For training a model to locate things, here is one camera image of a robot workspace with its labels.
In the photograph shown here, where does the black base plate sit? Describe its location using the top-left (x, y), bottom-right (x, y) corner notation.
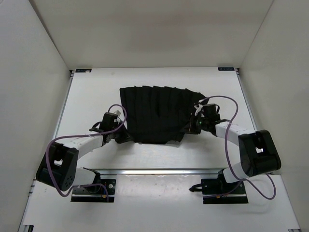
top-left (71, 175), bottom-right (116, 203)
top-left (189, 178), bottom-right (248, 204)

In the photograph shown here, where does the purple cable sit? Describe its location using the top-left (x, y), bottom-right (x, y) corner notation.
top-left (45, 104), bottom-right (128, 198)
top-left (195, 95), bottom-right (277, 200)

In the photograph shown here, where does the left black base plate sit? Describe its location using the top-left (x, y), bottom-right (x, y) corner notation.
top-left (71, 175), bottom-right (116, 203)

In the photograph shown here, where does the aluminium table rail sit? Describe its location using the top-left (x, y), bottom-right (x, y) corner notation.
top-left (94, 169), bottom-right (221, 175)

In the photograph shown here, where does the blue corner label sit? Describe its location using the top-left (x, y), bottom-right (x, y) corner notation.
top-left (218, 67), bottom-right (235, 72)
top-left (75, 69), bottom-right (92, 73)

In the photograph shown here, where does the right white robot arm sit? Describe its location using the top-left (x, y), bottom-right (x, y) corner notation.
top-left (183, 104), bottom-right (281, 194)

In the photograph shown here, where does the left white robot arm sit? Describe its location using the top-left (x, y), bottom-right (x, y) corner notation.
top-left (36, 111), bottom-right (131, 192)

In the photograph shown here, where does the left blue corner label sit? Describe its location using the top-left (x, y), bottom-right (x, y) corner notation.
top-left (75, 69), bottom-right (92, 73)

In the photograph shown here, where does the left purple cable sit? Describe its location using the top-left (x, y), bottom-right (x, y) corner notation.
top-left (45, 104), bottom-right (128, 198)

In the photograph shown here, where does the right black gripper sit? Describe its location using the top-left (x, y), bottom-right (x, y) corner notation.
top-left (181, 113), bottom-right (210, 135)

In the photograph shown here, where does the right blue corner label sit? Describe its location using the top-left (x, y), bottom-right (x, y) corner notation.
top-left (218, 67), bottom-right (235, 72)

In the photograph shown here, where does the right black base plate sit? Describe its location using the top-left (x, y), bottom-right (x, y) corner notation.
top-left (189, 178), bottom-right (248, 204)

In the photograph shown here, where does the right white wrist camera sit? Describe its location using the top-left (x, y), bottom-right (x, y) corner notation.
top-left (194, 102), bottom-right (203, 116)

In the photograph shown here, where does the black pleated skirt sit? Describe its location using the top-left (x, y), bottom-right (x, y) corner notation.
top-left (120, 86), bottom-right (205, 145)

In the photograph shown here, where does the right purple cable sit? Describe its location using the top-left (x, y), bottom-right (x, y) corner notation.
top-left (195, 95), bottom-right (277, 200)

